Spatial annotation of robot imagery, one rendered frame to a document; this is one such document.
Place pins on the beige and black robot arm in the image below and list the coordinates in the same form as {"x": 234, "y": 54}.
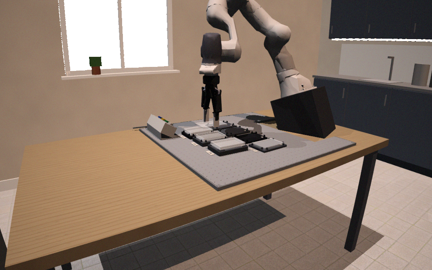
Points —
{"x": 214, "y": 51}

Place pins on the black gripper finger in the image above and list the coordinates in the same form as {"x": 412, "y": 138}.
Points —
{"x": 205, "y": 101}
{"x": 217, "y": 106}

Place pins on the grey button panel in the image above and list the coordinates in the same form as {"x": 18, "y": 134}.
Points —
{"x": 161, "y": 128}

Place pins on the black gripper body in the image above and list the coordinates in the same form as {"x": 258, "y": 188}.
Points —
{"x": 211, "y": 82}

